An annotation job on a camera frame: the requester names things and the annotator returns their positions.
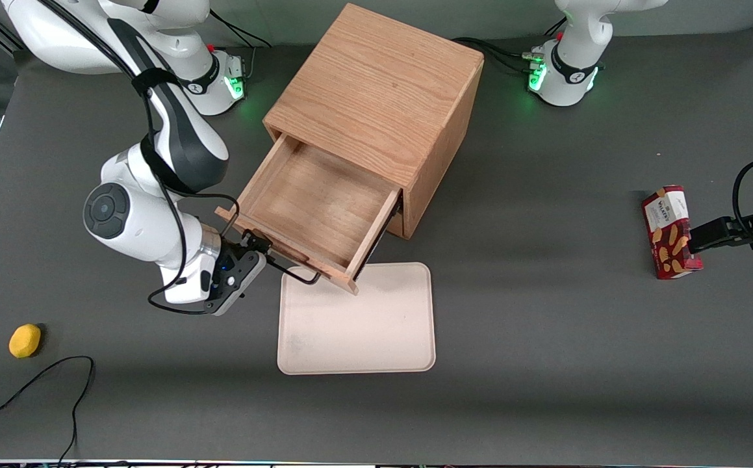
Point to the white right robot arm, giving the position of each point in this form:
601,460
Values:
181,133

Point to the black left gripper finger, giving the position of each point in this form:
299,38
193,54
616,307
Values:
711,229
714,244

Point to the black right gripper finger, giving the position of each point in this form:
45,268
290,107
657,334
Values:
266,256
256,240

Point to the wooden drawer cabinet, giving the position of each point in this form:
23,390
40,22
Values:
382,84

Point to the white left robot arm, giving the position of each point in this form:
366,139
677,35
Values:
571,65

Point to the beige plastic tray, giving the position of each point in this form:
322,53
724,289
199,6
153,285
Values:
363,325

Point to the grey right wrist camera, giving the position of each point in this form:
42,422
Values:
246,276

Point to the yellow lemon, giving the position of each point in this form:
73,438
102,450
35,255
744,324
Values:
25,340

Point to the red shortbread cookie box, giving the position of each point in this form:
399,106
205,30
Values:
670,231

